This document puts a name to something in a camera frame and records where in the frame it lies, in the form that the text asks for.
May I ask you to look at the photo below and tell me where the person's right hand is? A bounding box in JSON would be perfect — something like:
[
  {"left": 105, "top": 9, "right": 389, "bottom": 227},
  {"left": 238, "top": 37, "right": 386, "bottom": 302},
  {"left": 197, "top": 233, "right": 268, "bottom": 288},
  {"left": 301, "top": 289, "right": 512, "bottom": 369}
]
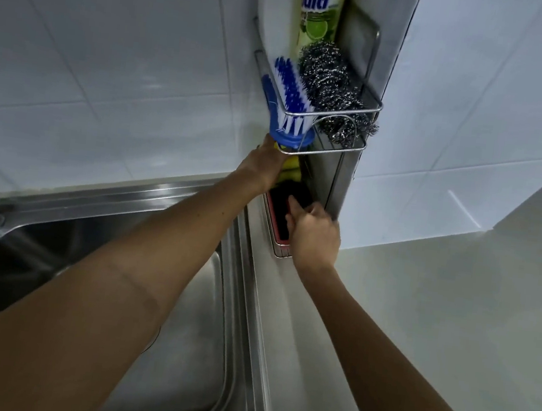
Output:
[{"left": 278, "top": 195, "right": 346, "bottom": 276}]

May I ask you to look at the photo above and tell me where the person's left hand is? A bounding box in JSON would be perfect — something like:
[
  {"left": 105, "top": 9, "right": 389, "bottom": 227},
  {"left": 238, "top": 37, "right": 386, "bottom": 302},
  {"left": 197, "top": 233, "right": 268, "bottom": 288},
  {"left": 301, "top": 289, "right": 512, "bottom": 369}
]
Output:
[{"left": 232, "top": 130, "right": 291, "bottom": 201}]

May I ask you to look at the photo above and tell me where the black scouring sponge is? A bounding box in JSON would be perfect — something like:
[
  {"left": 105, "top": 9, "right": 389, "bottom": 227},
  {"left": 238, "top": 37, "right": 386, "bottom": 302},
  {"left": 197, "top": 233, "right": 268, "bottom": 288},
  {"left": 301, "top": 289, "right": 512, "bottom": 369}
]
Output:
[{"left": 263, "top": 179, "right": 314, "bottom": 245}]

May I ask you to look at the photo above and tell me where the person's right forearm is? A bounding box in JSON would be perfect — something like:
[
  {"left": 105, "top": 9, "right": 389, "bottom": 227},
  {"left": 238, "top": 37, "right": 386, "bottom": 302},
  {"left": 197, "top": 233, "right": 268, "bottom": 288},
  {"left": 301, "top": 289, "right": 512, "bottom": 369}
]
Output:
[{"left": 276, "top": 258, "right": 522, "bottom": 411}]

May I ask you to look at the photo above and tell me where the person's left forearm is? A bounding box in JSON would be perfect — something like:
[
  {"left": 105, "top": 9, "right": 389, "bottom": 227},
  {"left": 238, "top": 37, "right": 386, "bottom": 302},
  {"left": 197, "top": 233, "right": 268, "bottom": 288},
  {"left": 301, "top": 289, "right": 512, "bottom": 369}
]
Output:
[{"left": 0, "top": 137, "right": 262, "bottom": 411}]

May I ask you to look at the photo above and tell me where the red sponge tray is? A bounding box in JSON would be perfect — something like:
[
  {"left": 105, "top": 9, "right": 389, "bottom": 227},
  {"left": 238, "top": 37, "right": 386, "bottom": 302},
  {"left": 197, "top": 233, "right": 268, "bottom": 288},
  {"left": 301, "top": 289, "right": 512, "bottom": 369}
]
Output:
[{"left": 257, "top": 191, "right": 302, "bottom": 251}]

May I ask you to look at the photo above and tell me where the yellow sponge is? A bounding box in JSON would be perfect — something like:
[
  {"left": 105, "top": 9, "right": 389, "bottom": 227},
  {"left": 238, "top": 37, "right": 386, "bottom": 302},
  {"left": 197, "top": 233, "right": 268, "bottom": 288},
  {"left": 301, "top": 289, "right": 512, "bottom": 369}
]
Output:
[{"left": 278, "top": 152, "right": 307, "bottom": 184}]

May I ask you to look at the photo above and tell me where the blue scrub brush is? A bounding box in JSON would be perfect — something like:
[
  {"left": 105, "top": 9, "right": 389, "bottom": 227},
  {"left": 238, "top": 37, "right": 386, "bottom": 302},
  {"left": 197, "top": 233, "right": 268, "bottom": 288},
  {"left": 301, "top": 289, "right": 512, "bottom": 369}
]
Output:
[{"left": 254, "top": 54, "right": 325, "bottom": 152}]

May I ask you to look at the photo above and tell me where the steel wool scourer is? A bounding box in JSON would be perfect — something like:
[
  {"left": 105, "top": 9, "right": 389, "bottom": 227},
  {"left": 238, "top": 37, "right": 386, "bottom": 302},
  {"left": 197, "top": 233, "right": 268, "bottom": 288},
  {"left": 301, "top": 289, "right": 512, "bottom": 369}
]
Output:
[{"left": 293, "top": 38, "right": 373, "bottom": 114}]

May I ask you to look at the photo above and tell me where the yellow dish soap bottle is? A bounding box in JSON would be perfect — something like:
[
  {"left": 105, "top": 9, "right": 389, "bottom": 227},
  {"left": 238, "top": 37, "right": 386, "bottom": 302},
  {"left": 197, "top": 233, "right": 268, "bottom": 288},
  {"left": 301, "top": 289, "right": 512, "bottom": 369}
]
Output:
[{"left": 294, "top": 0, "right": 348, "bottom": 55}]

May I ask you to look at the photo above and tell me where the stainless steel sink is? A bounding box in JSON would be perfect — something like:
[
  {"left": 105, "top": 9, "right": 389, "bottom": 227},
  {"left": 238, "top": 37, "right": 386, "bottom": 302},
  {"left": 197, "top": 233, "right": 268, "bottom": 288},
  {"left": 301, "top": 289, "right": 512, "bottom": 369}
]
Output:
[{"left": 0, "top": 153, "right": 303, "bottom": 411}]

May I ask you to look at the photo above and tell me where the stainless steel wall rack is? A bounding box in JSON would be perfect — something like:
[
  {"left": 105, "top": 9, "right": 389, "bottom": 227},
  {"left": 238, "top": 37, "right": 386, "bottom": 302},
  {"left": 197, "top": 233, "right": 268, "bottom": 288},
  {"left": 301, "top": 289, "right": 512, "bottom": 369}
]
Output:
[{"left": 226, "top": 0, "right": 395, "bottom": 269}]

